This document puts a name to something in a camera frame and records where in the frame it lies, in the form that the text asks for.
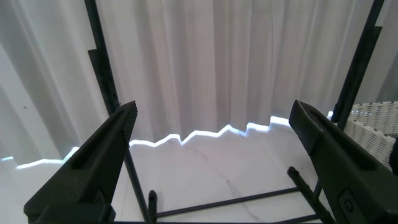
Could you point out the black clothes rack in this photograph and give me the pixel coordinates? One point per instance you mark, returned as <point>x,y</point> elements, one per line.
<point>102,71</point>

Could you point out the white curtain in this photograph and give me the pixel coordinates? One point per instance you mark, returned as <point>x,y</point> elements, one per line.
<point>202,62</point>

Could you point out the white laundry basket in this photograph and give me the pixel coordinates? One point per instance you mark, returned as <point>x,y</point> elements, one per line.
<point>373,130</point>

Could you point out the black garment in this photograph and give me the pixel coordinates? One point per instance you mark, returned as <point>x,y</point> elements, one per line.
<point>394,161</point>

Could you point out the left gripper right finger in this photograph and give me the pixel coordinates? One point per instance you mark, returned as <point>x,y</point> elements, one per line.
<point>357,186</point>

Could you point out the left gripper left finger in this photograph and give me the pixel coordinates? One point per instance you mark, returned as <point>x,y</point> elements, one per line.
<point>74,186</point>

